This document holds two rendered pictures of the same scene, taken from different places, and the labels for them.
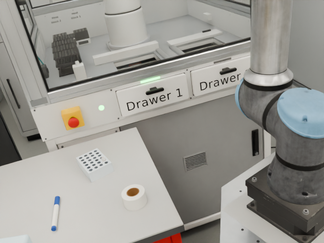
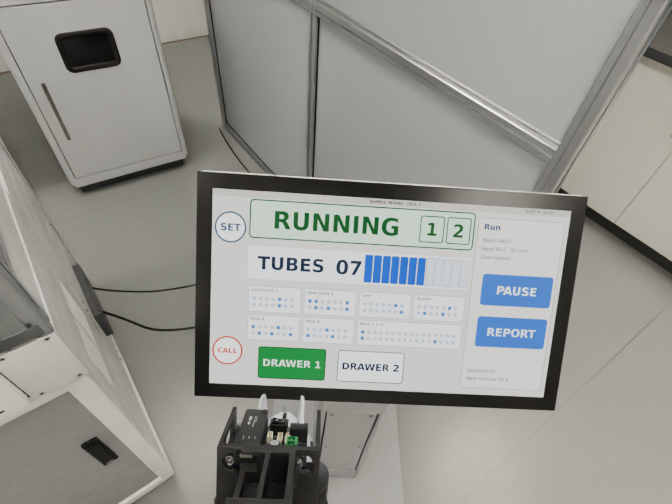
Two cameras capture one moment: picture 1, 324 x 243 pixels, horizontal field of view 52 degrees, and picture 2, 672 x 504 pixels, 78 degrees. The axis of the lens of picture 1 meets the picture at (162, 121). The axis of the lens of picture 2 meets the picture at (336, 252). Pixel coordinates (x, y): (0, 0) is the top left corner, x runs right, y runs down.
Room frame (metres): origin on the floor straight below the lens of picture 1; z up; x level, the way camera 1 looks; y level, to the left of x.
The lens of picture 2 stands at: (0.90, -0.74, 1.54)
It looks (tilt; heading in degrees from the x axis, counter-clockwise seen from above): 49 degrees down; 330
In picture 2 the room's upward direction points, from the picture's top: 6 degrees clockwise
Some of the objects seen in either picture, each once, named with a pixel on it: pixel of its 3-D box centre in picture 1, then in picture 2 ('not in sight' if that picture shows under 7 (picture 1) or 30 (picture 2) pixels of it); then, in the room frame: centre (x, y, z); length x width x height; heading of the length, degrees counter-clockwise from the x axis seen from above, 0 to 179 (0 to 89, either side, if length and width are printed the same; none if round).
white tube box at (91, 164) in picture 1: (94, 164); not in sight; (0.97, 0.26, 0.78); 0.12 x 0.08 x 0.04; 28
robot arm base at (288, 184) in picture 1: (300, 166); not in sight; (0.62, -0.30, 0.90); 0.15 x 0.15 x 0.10
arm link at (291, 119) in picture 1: (302, 124); not in sight; (0.62, -0.31, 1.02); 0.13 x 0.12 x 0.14; 16
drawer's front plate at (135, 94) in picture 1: (153, 94); not in sight; (1.25, 0.01, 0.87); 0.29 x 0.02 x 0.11; 102
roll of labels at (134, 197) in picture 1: (134, 197); not in sight; (0.76, 0.12, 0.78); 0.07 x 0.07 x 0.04
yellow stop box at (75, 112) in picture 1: (73, 118); not in sight; (1.16, 0.33, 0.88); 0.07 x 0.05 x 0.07; 102
